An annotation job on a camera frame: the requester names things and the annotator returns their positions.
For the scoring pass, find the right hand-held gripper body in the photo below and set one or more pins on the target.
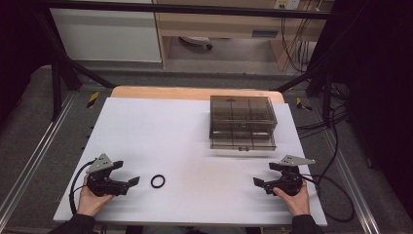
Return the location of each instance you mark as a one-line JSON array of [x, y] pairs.
[[289, 182]]

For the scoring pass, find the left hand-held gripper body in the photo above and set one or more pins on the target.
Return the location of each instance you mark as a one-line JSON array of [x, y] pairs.
[[101, 186]]

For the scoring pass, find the smoky transparent drawer box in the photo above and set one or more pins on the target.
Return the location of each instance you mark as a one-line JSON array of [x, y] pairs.
[[243, 123]]

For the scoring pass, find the person's left hand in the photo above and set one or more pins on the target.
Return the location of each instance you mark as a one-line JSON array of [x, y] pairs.
[[91, 202]]

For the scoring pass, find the person's right hand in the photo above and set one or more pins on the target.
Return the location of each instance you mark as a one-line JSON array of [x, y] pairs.
[[294, 202]]

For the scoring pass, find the white table mat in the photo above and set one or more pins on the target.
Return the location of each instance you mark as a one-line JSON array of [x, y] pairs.
[[181, 139]]

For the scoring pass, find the yellow black striped tape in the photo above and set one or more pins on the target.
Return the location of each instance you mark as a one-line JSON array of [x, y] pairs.
[[93, 99], [302, 104]]

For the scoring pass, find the dark curtain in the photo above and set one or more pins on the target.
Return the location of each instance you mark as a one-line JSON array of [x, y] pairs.
[[16, 55], [380, 91]]

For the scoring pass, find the white cabinet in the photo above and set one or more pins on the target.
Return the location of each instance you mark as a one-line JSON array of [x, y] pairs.
[[107, 35]]

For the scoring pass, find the office chair base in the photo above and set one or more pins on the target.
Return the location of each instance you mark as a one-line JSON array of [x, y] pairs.
[[198, 41]]

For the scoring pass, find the light wooden desk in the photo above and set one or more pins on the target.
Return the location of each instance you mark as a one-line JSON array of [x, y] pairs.
[[227, 26]]

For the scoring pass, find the aluminium floor rail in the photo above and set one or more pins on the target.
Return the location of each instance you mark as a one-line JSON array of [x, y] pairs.
[[352, 188], [35, 156]]

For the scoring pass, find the black metal frame stand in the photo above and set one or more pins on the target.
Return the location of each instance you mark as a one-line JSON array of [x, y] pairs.
[[57, 81], [326, 94]]

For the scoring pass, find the white wall socket strip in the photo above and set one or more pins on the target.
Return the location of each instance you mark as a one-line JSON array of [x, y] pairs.
[[287, 4]]

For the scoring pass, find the black metal frame crossbar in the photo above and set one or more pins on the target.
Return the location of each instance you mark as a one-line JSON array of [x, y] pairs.
[[195, 7]]

